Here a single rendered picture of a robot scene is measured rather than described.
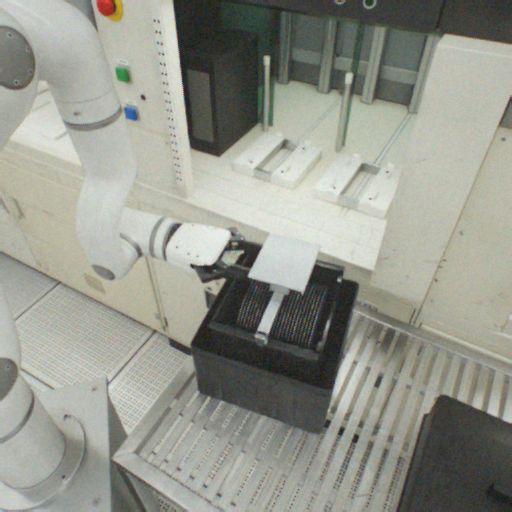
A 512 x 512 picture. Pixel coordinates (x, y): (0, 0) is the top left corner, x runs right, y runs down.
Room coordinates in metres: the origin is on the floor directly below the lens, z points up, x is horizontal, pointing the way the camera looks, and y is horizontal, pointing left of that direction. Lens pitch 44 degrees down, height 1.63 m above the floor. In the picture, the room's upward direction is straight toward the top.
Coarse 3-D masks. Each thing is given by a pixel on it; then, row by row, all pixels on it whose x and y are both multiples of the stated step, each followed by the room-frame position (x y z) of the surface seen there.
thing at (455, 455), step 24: (432, 408) 0.40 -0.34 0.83; (456, 408) 0.39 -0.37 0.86; (432, 432) 0.34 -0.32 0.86; (456, 432) 0.34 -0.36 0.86; (480, 432) 0.34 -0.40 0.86; (504, 432) 0.34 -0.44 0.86; (432, 456) 0.30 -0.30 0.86; (456, 456) 0.30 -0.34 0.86; (480, 456) 0.30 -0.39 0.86; (504, 456) 0.30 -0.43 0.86; (408, 480) 0.29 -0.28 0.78; (432, 480) 0.26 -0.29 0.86; (456, 480) 0.26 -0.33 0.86; (480, 480) 0.26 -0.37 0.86; (504, 480) 0.26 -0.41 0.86; (408, 504) 0.23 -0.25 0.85; (432, 504) 0.23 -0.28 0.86; (456, 504) 0.23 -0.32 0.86; (480, 504) 0.23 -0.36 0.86; (504, 504) 0.23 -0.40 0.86
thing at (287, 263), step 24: (288, 240) 0.60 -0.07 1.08; (264, 264) 0.54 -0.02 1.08; (288, 264) 0.54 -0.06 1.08; (312, 264) 0.54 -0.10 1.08; (240, 288) 0.61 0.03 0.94; (288, 288) 0.53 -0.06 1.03; (336, 288) 0.59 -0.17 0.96; (216, 312) 0.51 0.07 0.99; (216, 336) 0.49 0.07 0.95; (240, 336) 0.46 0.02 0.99; (264, 336) 0.44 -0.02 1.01; (240, 360) 0.47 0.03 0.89; (264, 360) 0.45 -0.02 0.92; (288, 360) 0.44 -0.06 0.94; (312, 360) 0.41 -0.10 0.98; (312, 384) 0.42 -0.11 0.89
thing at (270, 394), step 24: (240, 264) 0.71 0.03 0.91; (336, 312) 0.64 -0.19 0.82; (336, 336) 0.61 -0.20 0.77; (216, 360) 0.45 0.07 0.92; (336, 360) 0.55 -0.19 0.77; (216, 384) 0.45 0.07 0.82; (240, 384) 0.44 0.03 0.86; (264, 384) 0.42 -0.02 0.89; (288, 384) 0.40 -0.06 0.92; (264, 408) 0.42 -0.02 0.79; (288, 408) 0.40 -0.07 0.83; (312, 408) 0.39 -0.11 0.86; (312, 432) 0.38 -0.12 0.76
